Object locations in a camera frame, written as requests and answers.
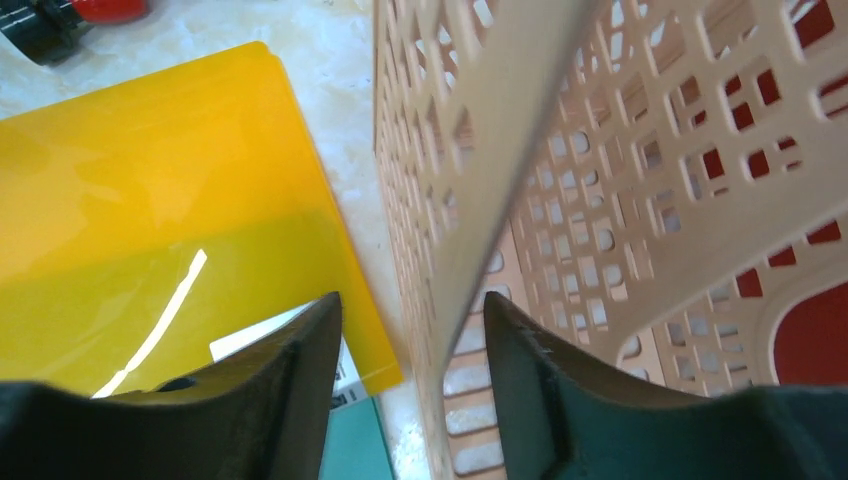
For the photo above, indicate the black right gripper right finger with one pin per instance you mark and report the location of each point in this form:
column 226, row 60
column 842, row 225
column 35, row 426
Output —
column 563, row 413

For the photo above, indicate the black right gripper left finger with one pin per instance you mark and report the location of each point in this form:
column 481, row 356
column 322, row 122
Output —
column 260, row 413

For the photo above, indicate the yellow plastic clip folder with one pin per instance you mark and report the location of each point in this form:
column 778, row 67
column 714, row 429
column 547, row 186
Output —
column 144, row 225

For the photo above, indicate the teal plastic folder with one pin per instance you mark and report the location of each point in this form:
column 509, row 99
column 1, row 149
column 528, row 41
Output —
column 355, row 446

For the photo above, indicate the red folder in organizer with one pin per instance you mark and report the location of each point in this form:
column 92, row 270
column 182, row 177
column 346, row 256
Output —
column 782, row 319

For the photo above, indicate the beige plastic file organizer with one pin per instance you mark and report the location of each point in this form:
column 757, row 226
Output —
column 537, row 149

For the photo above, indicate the red and black dumbbell toy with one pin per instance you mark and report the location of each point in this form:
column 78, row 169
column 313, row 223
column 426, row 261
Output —
column 48, row 31

